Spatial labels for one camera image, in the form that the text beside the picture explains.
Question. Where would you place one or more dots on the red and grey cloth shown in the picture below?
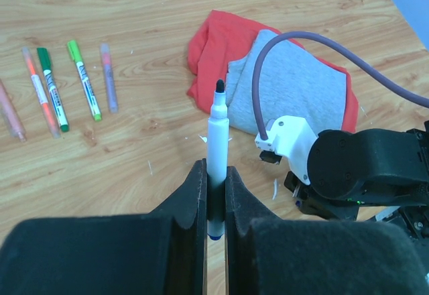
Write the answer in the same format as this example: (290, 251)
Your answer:
(292, 82)

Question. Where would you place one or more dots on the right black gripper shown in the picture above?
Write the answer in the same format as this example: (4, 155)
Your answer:
(312, 203)

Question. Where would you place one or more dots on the white marker blue end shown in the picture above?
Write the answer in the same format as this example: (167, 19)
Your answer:
(216, 163)

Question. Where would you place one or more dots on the pink pen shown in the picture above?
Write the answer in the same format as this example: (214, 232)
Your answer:
(11, 117)

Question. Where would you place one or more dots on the light green pen cap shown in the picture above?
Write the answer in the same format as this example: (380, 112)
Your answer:
(74, 51)

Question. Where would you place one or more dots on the orange white pen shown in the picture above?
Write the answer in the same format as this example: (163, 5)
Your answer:
(56, 101)

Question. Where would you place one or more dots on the dark green pen cap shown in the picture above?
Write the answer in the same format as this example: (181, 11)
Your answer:
(44, 58)

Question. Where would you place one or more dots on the purple pen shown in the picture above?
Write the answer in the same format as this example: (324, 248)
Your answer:
(110, 89)

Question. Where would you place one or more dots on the pink translucent pen cap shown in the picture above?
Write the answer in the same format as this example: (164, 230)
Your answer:
(105, 54)

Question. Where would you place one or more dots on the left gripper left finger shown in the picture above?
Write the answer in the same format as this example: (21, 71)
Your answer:
(160, 252)

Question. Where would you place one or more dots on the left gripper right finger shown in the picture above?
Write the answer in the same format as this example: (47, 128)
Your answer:
(269, 255)

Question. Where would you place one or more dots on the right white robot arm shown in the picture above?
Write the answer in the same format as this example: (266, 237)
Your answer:
(370, 168)

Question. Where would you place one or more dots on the white marker green end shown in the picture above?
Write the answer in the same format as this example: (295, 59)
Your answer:
(88, 90)

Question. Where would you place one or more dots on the orange highlighter pen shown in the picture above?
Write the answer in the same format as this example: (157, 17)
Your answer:
(40, 92)

